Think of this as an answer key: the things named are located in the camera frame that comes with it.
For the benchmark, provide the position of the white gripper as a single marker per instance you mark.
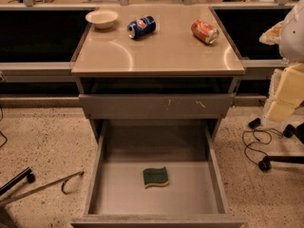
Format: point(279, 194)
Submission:
point(294, 38)

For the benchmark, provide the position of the green yellow sponge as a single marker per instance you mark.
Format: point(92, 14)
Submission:
point(155, 177)

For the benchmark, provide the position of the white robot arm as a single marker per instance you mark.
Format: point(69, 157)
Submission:
point(291, 46)

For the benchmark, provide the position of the closed top drawer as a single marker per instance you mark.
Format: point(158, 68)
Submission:
point(155, 106)

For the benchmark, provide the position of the open middle drawer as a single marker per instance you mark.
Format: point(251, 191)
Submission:
point(194, 197)

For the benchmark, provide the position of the black power adapter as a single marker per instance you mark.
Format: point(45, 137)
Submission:
point(254, 123)

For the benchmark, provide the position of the orange soda can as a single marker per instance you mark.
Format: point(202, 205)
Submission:
point(205, 32)

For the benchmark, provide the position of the blue soda can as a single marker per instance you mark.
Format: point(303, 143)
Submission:
point(141, 27)

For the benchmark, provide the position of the white ceramic bowl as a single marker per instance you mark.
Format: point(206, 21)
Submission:
point(102, 19)

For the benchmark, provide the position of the metal rod with hook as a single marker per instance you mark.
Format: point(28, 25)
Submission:
point(62, 181)

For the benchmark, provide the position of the black stand leg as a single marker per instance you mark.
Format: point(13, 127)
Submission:
point(25, 174)

